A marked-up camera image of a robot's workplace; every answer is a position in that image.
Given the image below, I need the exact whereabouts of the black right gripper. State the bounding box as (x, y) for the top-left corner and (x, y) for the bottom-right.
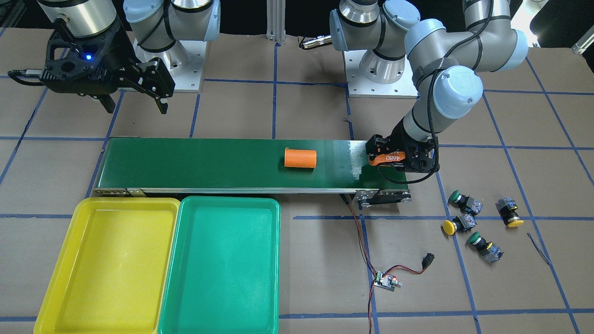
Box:
(40, 23), (175, 115)

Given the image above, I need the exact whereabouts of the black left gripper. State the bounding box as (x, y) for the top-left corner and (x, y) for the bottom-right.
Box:
(365, 118), (440, 173)

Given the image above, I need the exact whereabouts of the orange cylinder marked 4680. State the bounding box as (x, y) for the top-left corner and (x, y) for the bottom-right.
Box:
(368, 151), (407, 167)

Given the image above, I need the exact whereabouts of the plain orange cylinder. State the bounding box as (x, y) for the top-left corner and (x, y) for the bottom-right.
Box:
(284, 148), (317, 169)

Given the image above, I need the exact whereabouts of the green push button switch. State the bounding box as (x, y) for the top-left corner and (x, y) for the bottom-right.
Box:
(448, 189), (483, 216)
(466, 232), (504, 264)

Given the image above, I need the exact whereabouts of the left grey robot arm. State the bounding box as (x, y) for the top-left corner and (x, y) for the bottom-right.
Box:
(329, 0), (528, 173)

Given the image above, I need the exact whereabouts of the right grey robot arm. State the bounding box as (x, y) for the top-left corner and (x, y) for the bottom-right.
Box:
(26, 0), (221, 114)

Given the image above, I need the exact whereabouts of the green conveyor belt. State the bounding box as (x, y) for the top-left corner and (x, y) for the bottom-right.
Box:
(92, 137), (411, 207)

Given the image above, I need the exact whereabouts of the black barrel plug connector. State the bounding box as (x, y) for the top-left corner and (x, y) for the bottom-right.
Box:
(421, 252), (435, 271)

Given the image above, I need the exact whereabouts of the yellow plastic tray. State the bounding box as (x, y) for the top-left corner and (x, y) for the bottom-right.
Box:
(34, 197), (180, 334)

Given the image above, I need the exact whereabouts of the green plastic tray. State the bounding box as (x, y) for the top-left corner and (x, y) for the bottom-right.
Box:
(158, 195), (281, 334)

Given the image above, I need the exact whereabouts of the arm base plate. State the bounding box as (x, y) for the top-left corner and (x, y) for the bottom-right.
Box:
(132, 40), (208, 93)
(343, 50), (418, 99)

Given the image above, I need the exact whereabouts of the red black power cable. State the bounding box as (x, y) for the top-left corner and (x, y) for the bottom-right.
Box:
(340, 194), (427, 334)

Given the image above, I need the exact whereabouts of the aluminium frame post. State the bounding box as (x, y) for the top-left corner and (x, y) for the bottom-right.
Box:
(266, 0), (286, 45)

